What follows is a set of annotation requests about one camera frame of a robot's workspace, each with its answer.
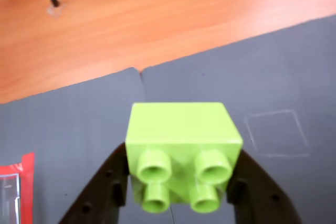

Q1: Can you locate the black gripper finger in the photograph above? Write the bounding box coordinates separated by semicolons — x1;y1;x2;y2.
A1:
226;149;303;224
58;142;130;224

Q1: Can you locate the green lego block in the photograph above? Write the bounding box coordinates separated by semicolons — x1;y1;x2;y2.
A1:
124;102;244;214

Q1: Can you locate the transparent acrylic box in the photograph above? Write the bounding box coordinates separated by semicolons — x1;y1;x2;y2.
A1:
0;172;22;224

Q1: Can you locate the gray mat with red tape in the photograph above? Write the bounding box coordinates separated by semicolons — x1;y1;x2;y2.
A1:
0;67;174;224

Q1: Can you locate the gray mat with chalk square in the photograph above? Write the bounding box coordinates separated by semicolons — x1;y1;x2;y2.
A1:
140;13;336;224

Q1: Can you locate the clear tape piece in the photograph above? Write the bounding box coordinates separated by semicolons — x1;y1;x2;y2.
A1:
46;3;67;18

